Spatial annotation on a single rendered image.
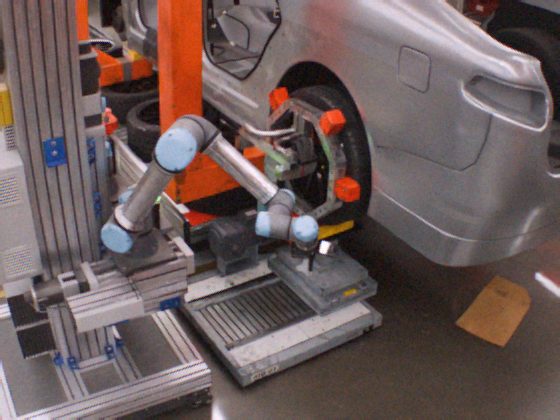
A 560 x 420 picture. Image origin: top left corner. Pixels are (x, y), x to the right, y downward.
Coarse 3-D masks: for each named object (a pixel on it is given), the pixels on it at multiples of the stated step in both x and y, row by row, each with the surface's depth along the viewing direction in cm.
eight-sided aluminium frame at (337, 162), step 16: (288, 112) 295; (304, 112) 276; (320, 112) 273; (272, 128) 304; (272, 144) 309; (336, 144) 270; (336, 160) 267; (336, 176) 270; (304, 208) 305; (320, 208) 285; (336, 208) 281
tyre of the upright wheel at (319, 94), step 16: (304, 96) 287; (320, 96) 277; (336, 96) 277; (352, 112) 272; (352, 128) 268; (352, 144) 268; (352, 160) 270; (368, 160) 271; (352, 176) 272; (368, 176) 273; (368, 192) 278; (352, 208) 280; (336, 224) 294
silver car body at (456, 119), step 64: (128, 0) 455; (256, 0) 511; (320, 0) 260; (384, 0) 231; (512, 0) 367; (256, 64) 326; (384, 64) 237; (448, 64) 209; (512, 64) 194; (256, 128) 335; (384, 128) 248; (448, 128) 218; (512, 128) 202; (384, 192) 259; (448, 192) 227; (512, 192) 214; (448, 256) 238
